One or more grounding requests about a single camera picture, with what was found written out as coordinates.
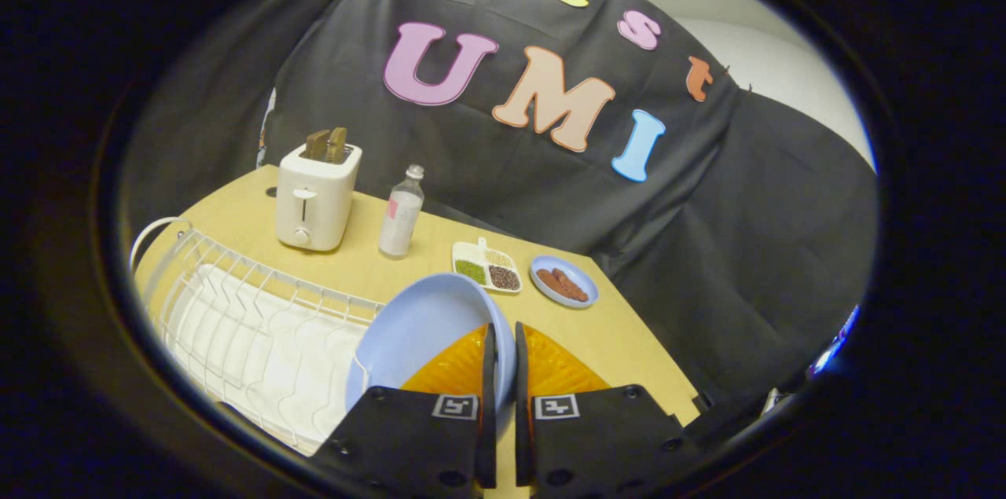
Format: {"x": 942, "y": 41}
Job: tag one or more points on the white toaster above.
{"x": 314, "y": 200}

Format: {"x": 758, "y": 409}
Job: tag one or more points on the white divided tray of beans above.
{"x": 487, "y": 267}

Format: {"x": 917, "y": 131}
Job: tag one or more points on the light blue plate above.
{"x": 428, "y": 334}

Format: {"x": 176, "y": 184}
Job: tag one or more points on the clear plastic bottle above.
{"x": 401, "y": 216}

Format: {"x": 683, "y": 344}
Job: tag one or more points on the black backdrop cloth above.
{"x": 566, "y": 145}

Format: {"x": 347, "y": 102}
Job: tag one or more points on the brown toast slice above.
{"x": 337, "y": 144}
{"x": 317, "y": 144}

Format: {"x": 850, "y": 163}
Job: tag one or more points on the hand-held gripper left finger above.
{"x": 488, "y": 405}

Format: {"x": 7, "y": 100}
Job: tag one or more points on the small blue dish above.
{"x": 550, "y": 267}

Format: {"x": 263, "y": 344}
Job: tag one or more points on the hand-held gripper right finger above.
{"x": 522, "y": 405}

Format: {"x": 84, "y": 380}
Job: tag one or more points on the brown sausage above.
{"x": 552, "y": 282}
{"x": 571, "y": 284}

